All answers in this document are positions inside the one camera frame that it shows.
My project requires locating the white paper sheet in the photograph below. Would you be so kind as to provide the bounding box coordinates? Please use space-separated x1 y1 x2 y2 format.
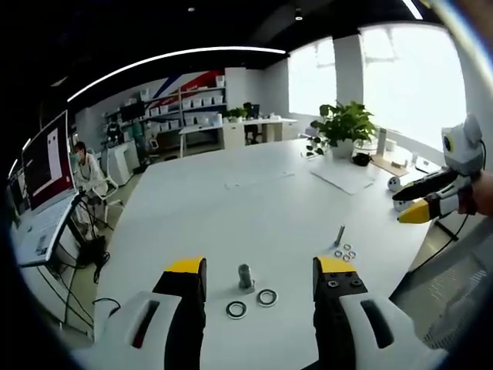
310 163 377 196

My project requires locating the ceiling light strip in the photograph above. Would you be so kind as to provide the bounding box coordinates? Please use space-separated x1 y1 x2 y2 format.
65 46 288 103

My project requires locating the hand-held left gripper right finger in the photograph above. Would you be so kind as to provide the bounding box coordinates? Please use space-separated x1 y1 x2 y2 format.
311 254 451 370

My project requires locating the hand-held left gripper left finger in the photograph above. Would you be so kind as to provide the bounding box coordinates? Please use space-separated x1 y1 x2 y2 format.
72 254 209 370

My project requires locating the white office chair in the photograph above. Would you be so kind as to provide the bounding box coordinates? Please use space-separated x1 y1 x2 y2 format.
92 148 125 227

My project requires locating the grey threaded stud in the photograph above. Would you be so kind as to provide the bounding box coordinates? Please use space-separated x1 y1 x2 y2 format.
236 263 257 291

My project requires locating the white background desk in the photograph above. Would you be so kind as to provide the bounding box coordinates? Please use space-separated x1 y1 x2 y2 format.
178 115 300 159

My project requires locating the shelf with white bins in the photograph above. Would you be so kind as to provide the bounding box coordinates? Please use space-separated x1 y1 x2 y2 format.
102 75 228 134

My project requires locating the large steel washer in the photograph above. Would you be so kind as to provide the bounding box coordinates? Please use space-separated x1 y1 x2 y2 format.
256 288 279 308
225 301 248 321

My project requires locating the wooden board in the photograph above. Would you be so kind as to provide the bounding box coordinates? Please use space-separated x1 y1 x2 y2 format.
369 148 417 178

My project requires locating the person's right hand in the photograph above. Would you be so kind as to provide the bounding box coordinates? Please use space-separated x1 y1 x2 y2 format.
457 173 493 217

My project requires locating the computer monitor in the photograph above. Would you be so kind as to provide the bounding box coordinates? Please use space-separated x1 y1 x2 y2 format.
21 109 76 212

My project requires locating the black cable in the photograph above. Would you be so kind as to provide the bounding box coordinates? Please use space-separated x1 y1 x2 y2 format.
456 212 471 242

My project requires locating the green potted plant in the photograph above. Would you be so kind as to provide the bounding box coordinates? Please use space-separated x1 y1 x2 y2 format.
306 100 377 160

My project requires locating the grey fabric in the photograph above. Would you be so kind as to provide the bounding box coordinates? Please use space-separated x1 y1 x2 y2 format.
388 234 493 350

